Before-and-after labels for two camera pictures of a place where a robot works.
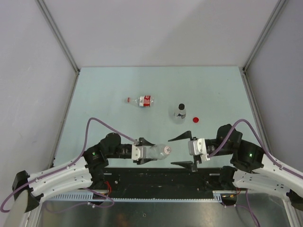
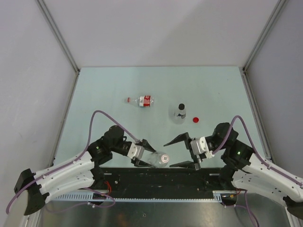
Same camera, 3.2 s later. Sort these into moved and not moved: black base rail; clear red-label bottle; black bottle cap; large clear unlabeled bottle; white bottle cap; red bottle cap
Moved: white bottle cap; large clear unlabeled bottle
Not moved: clear red-label bottle; black base rail; red bottle cap; black bottle cap
